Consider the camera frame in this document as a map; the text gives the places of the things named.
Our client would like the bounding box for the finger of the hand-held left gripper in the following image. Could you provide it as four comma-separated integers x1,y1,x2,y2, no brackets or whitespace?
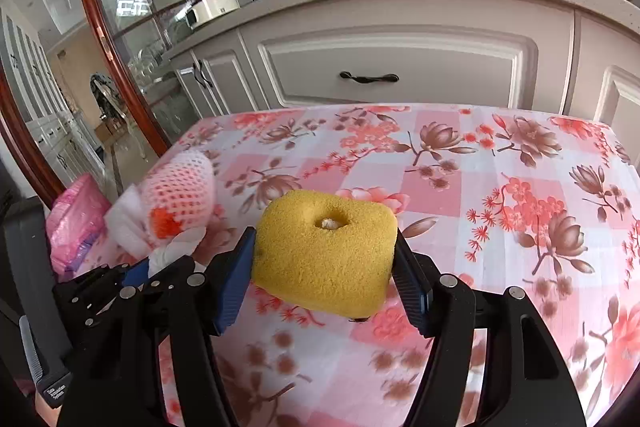
145,255,196,295
52,259,151,343

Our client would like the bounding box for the white panelled wall cabinet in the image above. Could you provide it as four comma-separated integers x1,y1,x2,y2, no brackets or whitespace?
0,0,103,188

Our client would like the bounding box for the pink floral tablecloth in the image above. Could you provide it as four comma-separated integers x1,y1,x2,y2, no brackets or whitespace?
60,104,640,427

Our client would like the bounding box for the yellow sponge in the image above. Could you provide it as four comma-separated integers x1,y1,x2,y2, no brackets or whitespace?
251,189,399,319

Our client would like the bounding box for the wooden framed glass door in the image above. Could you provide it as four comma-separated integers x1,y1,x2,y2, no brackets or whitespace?
70,0,236,158

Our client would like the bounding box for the black drawer handle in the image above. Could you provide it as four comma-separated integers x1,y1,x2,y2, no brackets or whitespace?
340,71,400,84

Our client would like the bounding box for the grey kitchen cabinet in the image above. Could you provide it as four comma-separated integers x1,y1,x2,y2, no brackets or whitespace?
167,0,640,142

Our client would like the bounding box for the white electric cooker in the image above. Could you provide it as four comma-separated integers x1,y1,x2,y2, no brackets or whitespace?
185,0,241,30

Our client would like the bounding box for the bin with pink plastic liner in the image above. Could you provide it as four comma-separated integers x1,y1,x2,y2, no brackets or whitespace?
46,173,113,280

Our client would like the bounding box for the red-brown wooden door frame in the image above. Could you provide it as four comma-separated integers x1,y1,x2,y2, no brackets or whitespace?
0,57,57,210

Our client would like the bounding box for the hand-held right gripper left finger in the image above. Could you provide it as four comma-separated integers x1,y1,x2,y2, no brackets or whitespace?
57,227,257,427

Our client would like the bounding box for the white foam sheet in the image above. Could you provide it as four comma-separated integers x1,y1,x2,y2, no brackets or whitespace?
147,227,207,275

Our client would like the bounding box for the small white foam block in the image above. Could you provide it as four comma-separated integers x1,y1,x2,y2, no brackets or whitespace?
105,184,151,253

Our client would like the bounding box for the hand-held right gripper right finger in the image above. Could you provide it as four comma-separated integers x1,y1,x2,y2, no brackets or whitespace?
392,231,586,427

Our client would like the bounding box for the chair draped with dark clothes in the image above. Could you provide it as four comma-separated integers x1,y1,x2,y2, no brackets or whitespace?
90,74,146,158

